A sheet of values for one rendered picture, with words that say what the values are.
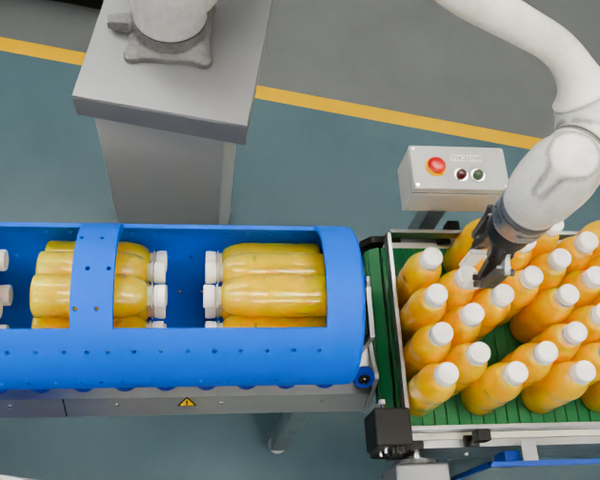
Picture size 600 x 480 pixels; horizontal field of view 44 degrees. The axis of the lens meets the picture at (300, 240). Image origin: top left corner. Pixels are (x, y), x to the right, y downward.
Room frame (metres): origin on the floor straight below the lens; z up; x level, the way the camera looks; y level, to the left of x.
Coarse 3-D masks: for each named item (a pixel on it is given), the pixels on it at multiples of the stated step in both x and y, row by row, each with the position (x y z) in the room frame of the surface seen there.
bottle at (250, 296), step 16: (224, 288) 0.43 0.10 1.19; (240, 288) 0.44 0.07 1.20; (256, 288) 0.44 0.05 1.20; (272, 288) 0.45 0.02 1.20; (288, 288) 0.46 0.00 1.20; (304, 288) 0.47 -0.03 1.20; (320, 288) 0.48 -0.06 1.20; (224, 304) 0.41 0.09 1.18; (240, 304) 0.41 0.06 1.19; (256, 304) 0.42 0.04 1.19; (272, 304) 0.43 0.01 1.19; (288, 304) 0.44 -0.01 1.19; (304, 304) 0.45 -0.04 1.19; (320, 304) 0.45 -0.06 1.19
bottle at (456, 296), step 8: (448, 272) 0.64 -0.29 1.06; (456, 272) 0.63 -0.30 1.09; (440, 280) 0.63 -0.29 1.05; (448, 280) 0.62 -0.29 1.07; (448, 288) 0.61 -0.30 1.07; (456, 288) 0.61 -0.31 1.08; (448, 296) 0.60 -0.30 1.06; (456, 296) 0.60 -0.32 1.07; (464, 296) 0.60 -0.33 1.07; (472, 296) 0.61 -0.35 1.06; (448, 304) 0.59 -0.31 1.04; (456, 304) 0.59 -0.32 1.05; (464, 304) 0.60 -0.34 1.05
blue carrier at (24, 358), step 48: (0, 240) 0.44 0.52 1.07; (48, 240) 0.47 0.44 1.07; (96, 240) 0.44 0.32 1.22; (144, 240) 0.52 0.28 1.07; (192, 240) 0.55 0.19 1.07; (240, 240) 0.57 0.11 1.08; (288, 240) 0.60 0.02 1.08; (336, 240) 0.56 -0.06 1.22; (96, 288) 0.35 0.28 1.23; (192, 288) 0.49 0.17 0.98; (336, 288) 0.47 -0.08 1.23; (0, 336) 0.24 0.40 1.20; (48, 336) 0.27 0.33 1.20; (96, 336) 0.29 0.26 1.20; (144, 336) 0.31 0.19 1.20; (192, 336) 0.33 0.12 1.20; (240, 336) 0.36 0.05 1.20; (288, 336) 0.38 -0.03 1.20; (336, 336) 0.40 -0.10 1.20; (0, 384) 0.19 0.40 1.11; (48, 384) 0.21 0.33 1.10; (96, 384) 0.24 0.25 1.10; (144, 384) 0.26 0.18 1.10; (192, 384) 0.29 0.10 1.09; (240, 384) 0.31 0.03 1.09; (288, 384) 0.34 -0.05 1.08; (336, 384) 0.37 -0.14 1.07
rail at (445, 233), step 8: (392, 232) 0.74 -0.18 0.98; (400, 232) 0.74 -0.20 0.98; (408, 232) 0.75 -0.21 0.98; (416, 232) 0.75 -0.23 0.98; (424, 232) 0.76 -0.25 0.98; (432, 232) 0.76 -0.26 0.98; (440, 232) 0.77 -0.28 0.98; (448, 232) 0.78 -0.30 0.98; (456, 232) 0.78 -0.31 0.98; (560, 232) 0.86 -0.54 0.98; (568, 232) 0.86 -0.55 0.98; (576, 232) 0.87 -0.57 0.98
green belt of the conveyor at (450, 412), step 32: (384, 256) 0.72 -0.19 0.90; (384, 288) 0.65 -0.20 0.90; (384, 320) 0.57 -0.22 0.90; (384, 352) 0.51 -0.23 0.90; (384, 384) 0.44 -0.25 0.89; (448, 416) 0.42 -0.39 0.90; (480, 416) 0.44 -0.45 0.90; (512, 416) 0.46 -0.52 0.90; (544, 416) 0.47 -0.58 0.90; (576, 416) 0.50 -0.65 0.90
